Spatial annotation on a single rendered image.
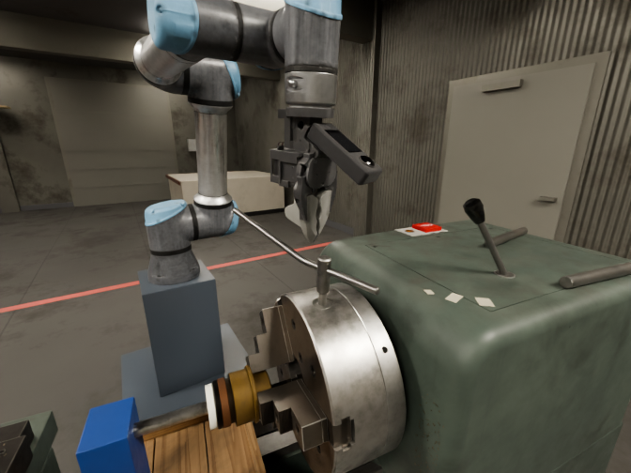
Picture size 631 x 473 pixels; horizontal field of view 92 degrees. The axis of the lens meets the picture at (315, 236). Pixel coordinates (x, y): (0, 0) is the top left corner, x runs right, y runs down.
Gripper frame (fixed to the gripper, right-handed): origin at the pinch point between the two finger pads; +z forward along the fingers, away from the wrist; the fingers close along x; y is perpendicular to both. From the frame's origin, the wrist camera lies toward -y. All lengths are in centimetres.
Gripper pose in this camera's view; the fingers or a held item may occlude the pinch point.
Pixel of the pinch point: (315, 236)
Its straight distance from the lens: 51.3
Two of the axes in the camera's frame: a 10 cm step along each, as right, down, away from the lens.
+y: -7.7, -2.7, 5.8
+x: -6.4, 2.7, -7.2
